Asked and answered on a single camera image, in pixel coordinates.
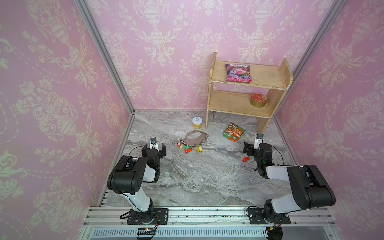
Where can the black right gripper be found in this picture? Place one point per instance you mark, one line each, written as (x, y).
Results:
(249, 149)

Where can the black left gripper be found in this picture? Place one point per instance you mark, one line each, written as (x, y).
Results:
(153, 150)

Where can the yellow key tag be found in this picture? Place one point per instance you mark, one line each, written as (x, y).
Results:
(200, 149)

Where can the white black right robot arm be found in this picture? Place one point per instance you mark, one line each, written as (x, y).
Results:
(309, 189)

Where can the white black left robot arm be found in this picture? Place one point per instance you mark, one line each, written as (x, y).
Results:
(126, 180)

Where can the green orange noodle packet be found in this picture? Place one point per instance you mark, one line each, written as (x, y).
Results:
(233, 132)

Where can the red-lidded gold tin can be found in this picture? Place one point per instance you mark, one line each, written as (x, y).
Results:
(258, 100)

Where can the white-lidded yellow can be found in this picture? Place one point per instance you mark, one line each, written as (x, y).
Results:
(197, 122)

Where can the pink snack packet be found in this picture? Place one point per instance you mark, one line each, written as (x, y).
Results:
(238, 73)

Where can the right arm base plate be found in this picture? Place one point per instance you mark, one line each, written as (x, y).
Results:
(259, 216)

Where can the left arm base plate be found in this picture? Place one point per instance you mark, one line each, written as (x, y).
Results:
(157, 216)

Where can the aluminium front rail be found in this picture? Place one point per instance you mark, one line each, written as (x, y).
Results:
(208, 223)

